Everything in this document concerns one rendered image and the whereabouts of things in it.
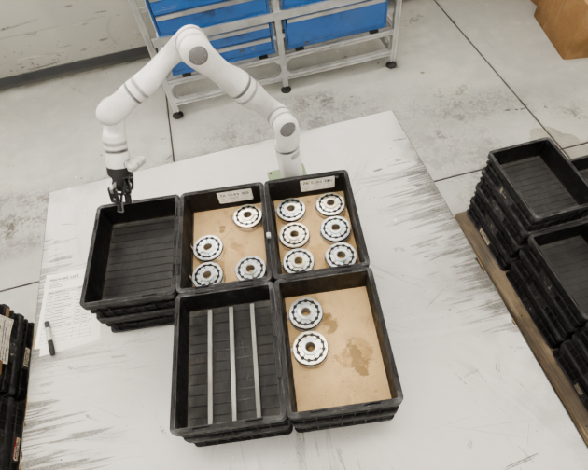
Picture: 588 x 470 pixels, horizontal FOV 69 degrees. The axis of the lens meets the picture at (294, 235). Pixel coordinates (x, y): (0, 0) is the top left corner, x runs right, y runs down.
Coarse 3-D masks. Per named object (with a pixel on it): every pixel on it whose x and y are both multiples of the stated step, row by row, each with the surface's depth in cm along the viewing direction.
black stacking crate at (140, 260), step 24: (120, 216) 158; (144, 216) 160; (168, 216) 161; (96, 240) 147; (120, 240) 157; (144, 240) 156; (168, 240) 155; (96, 264) 144; (120, 264) 151; (144, 264) 150; (168, 264) 149; (96, 288) 142; (120, 288) 146; (144, 288) 145; (168, 288) 144; (96, 312) 137; (120, 312) 140; (144, 312) 140
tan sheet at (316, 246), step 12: (336, 192) 160; (276, 204) 159; (312, 204) 158; (276, 216) 156; (312, 216) 155; (348, 216) 153; (312, 228) 152; (312, 240) 149; (348, 240) 148; (312, 252) 147; (324, 252) 146; (324, 264) 144
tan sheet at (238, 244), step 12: (204, 216) 159; (216, 216) 159; (228, 216) 158; (204, 228) 156; (216, 228) 156; (228, 228) 155; (228, 240) 153; (240, 240) 152; (252, 240) 152; (228, 252) 150; (240, 252) 149; (252, 252) 149; (264, 252) 148; (228, 264) 147; (228, 276) 144
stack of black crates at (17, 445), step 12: (0, 396) 182; (0, 408) 179; (12, 408) 185; (24, 408) 193; (0, 420) 178; (12, 420) 185; (0, 432) 175; (12, 432) 183; (0, 444) 174; (12, 444) 181; (0, 456) 172; (12, 456) 179; (0, 468) 170; (12, 468) 177
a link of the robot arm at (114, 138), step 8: (104, 128) 132; (112, 128) 132; (120, 128) 133; (104, 136) 130; (112, 136) 129; (120, 136) 131; (104, 144) 131; (112, 144) 130; (120, 144) 131; (112, 152) 132; (120, 152) 133
